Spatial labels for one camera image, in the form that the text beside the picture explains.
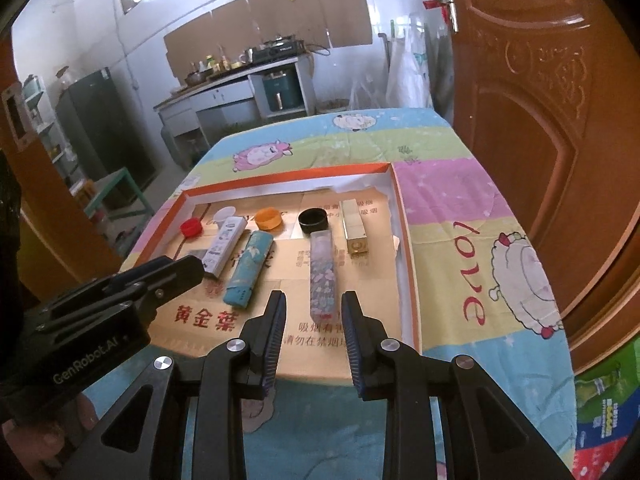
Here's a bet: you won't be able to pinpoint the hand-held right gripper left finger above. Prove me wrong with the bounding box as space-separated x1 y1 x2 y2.
75 290 288 480

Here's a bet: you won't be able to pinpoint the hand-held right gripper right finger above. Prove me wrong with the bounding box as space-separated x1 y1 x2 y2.
341 290 573 480

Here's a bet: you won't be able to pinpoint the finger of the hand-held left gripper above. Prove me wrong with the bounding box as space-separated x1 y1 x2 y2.
50 255 206 334
42 255 177 319

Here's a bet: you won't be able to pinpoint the orange-rimmed cardboard box tray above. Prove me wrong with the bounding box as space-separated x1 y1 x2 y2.
121 161 427 387

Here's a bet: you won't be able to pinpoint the white patterned lighter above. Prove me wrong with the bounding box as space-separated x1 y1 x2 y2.
202 216 247 279

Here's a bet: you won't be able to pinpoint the teal patterned lighter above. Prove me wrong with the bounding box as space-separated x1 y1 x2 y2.
222 231 274 309

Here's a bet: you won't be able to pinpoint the floral pattern lighter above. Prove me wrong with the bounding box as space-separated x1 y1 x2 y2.
309 231 337 320

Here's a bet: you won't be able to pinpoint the orange plastic bottle cap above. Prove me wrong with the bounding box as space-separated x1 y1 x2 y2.
255 208 283 231

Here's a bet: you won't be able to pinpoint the gold metal lighter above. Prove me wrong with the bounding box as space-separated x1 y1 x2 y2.
339 199 372 261

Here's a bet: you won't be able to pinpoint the person's left hand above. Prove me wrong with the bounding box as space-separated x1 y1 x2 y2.
0 394 102 467

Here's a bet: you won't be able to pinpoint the green metal stool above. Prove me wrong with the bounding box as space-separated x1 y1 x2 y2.
81 167 154 232

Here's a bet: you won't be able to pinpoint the brown wooden door with latch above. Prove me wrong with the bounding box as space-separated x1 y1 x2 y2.
0 40 123 291

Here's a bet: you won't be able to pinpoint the black bottle cap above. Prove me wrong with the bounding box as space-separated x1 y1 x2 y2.
298 208 330 234

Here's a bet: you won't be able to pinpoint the dark grey refrigerator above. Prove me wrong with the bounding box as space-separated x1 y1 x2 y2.
55 67 162 187

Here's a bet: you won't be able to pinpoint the grey kitchen desk cabinet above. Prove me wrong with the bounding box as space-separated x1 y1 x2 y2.
153 54 317 162

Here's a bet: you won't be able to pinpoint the storage shelf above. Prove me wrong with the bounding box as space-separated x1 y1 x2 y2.
21 74 72 182

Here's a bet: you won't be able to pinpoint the green air fryer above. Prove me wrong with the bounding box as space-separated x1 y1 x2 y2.
263 70 297 112

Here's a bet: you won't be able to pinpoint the black gas stove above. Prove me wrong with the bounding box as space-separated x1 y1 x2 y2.
251 38 306 61

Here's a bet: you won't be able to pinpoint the green printed carton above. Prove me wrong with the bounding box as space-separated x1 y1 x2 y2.
571 344 640 480

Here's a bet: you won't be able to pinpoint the hanging plastic bags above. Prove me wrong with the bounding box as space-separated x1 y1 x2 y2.
350 11 454 112

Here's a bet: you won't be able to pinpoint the cardboard sheets on wall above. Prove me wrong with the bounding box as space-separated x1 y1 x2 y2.
163 0 374 79

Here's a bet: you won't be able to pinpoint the brown wooden door with handle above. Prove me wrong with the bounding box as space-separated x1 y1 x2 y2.
434 0 640 377

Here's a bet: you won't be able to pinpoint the metal door handle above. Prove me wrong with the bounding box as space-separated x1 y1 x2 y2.
439 0 459 34

